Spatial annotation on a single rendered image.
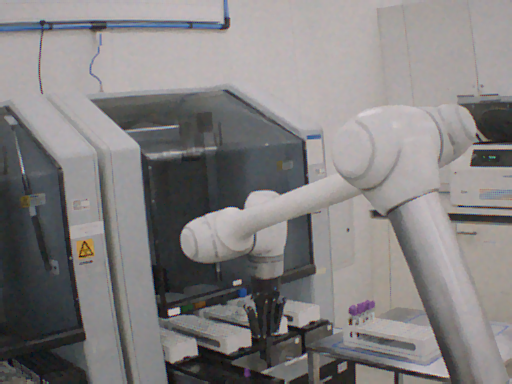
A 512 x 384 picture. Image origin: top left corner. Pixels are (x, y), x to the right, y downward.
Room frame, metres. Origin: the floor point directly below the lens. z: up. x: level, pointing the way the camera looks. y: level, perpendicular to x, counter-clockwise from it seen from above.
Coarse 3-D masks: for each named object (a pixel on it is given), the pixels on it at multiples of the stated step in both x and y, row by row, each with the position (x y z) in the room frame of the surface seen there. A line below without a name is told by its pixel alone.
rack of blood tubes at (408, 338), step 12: (360, 324) 1.78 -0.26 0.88; (372, 324) 1.78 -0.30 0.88; (384, 324) 1.76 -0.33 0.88; (396, 324) 1.74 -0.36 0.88; (408, 324) 1.72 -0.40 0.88; (348, 336) 1.78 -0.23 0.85; (372, 336) 1.78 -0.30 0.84; (384, 336) 1.67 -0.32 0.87; (396, 336) 1.64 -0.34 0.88; (408, 336) 1.62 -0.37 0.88; (420, 336) 1.61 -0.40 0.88; (432, 336) 1.60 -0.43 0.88; (372, 348) 1.71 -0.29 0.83; (384, 348) 1.68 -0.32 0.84; (396, 348) 1.64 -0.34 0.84; (408, 348) 1.68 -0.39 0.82; (420, 348) 1.58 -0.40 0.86; (432, 348) 1.60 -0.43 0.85; (420, 360) 1.58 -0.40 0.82
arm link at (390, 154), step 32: (352, 128) 1.07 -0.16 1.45; (384, 128) 1.06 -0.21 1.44; (416, 128) 1.10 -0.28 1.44; (352, 160) 1.06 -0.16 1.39; (384, 160) 1.04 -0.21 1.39; (416, 160) 1.06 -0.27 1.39; (384, 192) 1.07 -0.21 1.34; (416, 192) 1.05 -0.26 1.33; (416, 224) 1.05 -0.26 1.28; (448, 224) 1.06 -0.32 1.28; (416, 256) 1.04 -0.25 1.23; (448, 256) 1.02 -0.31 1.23; (416, 288) 1.06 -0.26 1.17; (448, 288) 1.01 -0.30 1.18; (448, 320) 1.00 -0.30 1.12; (480, 320) 0.99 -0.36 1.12; (448, 352) 0.99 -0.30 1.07; (480, 352) 0.97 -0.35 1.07
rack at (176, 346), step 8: (160, 328) 1.95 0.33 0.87; (168, 336) 1.87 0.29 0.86; (176, 336) 1.86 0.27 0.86; (184, 336) 1.86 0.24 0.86; (168, 344) 1.79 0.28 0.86; (176, 344) 1.79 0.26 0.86; (184, 344) 1.79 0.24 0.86; (192, 344) 1.81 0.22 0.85; (168, 352) 1.77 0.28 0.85; (176, 352) 1.77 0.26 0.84; (184, 352) 1.79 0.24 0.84; (192, 352) 1.81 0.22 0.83; (168, 360) 1.77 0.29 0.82; (176, 360) 1.77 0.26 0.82
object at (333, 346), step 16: (400, 320) 1.96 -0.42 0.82; (416, 320) 1.94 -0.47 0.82; (336, 336) 1.88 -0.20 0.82; (496, 336) 1.67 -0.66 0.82; (320, 352) 1.78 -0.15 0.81; (336, 352) 1.74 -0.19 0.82; (352, 352) 1.72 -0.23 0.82; (368, 352) 1.70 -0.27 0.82; (384, 368) 1.60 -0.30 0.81; (400, 368) 1.56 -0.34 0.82; (416, 368) 1.53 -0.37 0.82; (432, 368) 1.51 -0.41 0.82
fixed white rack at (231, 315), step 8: (208, 312) 2.11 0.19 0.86; (216, 312) 2.11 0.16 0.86; (224, 312) 2.11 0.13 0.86; (232, 312) 2.09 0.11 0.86; (240, 312) 2.09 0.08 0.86; (256, 312) 2.08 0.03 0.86; (216, 320) 2.14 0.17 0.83; (224, 320) 2.13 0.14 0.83; (232, 320) 2.02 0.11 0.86; (240, 320) 2.00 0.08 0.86; (248, 328) 2.08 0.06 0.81; (280, 328) 1.96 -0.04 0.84
